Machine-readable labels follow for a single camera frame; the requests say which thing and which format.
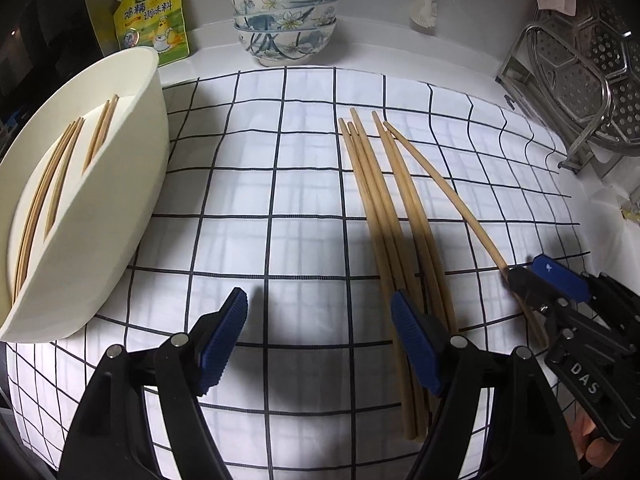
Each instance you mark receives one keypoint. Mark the yellow seasoning pouch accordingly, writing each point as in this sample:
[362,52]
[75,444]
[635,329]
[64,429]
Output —
[150,25]

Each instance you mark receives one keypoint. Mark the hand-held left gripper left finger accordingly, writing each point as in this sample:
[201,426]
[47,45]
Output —
[220,340]

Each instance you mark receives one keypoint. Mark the tapered wooden chopstick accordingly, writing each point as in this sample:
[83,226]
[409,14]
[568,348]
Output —
[354,170]
[96,132]
[34,225]
[402,185]
[106,125]
[65,175]
[370,170]
[48,200]
[362,170]
[450,195]

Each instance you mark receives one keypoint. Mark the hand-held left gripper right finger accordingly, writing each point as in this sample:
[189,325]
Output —
[415,345]

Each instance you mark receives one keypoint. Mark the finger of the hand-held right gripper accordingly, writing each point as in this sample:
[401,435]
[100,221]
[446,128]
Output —
[560,277]
[527,285]

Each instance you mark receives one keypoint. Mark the white black checked cloth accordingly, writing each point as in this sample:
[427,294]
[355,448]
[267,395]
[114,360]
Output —
[300,240]

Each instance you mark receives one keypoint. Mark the round white tray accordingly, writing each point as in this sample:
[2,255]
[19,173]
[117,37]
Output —
[125,185]

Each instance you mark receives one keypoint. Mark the black range hood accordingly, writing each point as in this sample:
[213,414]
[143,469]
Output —
[50,35]

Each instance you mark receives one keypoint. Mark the steel dish rack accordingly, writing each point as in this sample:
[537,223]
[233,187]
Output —
[512,67]

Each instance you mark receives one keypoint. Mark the person's right hand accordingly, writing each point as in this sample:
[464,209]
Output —
[587,435]

